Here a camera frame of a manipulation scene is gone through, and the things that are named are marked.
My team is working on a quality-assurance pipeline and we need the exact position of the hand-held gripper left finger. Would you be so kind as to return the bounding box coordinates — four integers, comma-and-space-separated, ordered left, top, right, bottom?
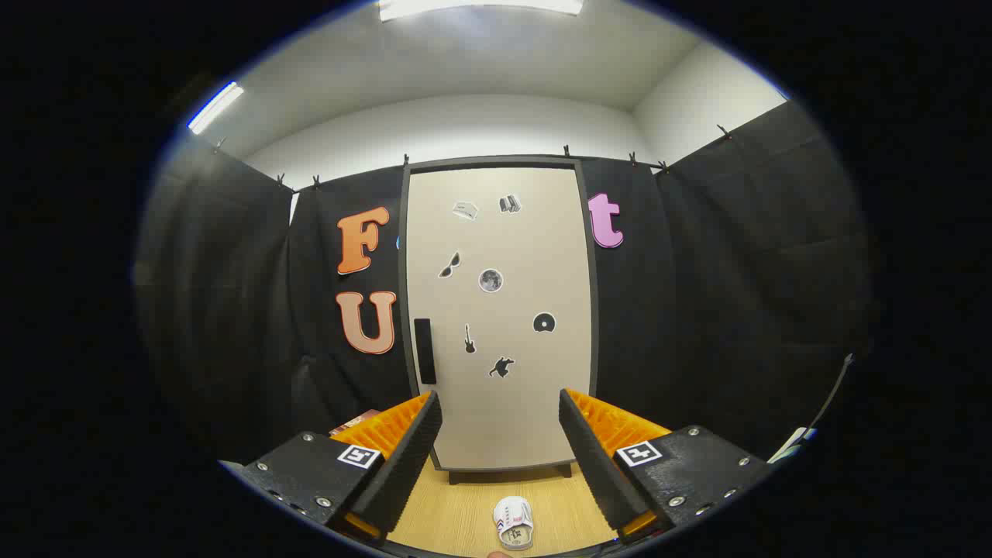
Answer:
219, 390, 443, 543

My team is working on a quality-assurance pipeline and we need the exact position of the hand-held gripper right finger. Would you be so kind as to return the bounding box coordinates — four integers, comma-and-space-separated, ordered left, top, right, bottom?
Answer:
558, 387, 776, 543

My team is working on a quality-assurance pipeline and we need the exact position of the dark grey shoe cabinet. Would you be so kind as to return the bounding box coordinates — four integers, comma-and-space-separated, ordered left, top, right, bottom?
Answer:
398, 155, 601, 485

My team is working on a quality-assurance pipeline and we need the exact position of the beige shoe cabinet door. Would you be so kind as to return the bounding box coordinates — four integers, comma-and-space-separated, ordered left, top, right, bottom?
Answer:
406, 167, 594, 471

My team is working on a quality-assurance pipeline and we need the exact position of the ceiling light strip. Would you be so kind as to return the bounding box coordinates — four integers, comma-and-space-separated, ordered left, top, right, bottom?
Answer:
188, 81, 245, 135

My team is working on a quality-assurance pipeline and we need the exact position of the black door handle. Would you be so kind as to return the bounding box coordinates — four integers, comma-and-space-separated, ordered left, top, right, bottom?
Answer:
414, 318, 437, 385

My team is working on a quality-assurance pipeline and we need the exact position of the white flat object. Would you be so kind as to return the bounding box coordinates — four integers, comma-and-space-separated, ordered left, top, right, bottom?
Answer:
767, 426, 816, 464

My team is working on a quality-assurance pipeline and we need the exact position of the white canvas shoe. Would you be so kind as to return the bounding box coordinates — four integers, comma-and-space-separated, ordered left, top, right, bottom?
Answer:
493, 496, 536, 551

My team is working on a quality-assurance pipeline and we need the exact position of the ceiling light panel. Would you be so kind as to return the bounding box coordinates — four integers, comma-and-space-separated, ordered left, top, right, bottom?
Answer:
377, 0, 584, 22

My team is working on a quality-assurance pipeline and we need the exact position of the brown cover book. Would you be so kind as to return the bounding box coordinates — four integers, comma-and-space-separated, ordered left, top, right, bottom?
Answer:
329, 409, 382, 436

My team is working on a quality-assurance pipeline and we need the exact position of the black backdrop cloth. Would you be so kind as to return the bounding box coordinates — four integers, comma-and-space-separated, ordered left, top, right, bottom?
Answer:
136, 101, 877, 466

